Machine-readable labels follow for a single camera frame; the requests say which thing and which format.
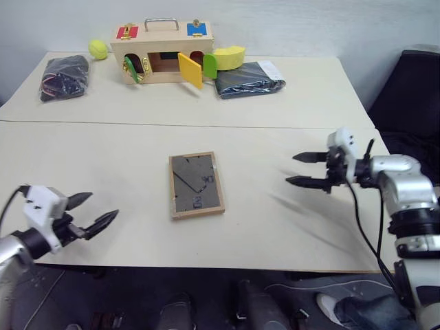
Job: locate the white shoe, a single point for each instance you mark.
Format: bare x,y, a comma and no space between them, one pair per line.
328,306

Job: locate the yellow box door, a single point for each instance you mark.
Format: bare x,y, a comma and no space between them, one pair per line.
190,70

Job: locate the green arched box door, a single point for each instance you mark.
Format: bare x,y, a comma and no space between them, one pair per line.
210,67
131,70

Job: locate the black folded plastic packet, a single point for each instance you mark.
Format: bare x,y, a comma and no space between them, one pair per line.
249,80

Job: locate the dark grey curved board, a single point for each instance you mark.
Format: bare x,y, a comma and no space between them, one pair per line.
343,283

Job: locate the dark rounded shape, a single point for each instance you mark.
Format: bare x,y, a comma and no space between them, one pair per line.
261,309

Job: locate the red box lid panel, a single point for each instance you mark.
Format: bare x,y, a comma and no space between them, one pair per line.
128,32

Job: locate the black chair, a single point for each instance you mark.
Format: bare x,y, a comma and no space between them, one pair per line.
409,103

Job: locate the yellow sponge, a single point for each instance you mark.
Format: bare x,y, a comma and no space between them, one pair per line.
229,57

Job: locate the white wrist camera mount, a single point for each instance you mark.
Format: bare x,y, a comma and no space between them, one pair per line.
343,138
43,206

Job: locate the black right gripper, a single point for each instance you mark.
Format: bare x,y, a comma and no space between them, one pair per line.
337,168

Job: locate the blue box lid panel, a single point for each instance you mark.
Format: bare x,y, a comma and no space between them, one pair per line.
197,29

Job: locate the yellow tennis ball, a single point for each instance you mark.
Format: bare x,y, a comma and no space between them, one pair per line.
98,49

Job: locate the clear bag of black items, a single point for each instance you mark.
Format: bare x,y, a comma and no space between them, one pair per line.
65,79

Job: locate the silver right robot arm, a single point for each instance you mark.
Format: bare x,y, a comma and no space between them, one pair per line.
407,185

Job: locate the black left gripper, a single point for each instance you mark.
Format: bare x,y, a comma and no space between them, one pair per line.
67,230

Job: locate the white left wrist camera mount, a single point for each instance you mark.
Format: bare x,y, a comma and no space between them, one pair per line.
43,206

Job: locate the leg in blue jeans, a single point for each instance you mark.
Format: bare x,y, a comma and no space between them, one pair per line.
371,314

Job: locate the wooden lock box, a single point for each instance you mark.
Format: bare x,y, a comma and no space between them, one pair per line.
161,46

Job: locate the grey flat board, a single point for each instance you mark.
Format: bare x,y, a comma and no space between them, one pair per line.
24,295

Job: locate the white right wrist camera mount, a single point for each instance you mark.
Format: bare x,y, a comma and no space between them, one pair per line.
343,138

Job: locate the wooden picture frame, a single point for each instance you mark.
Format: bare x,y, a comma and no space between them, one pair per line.
196,185

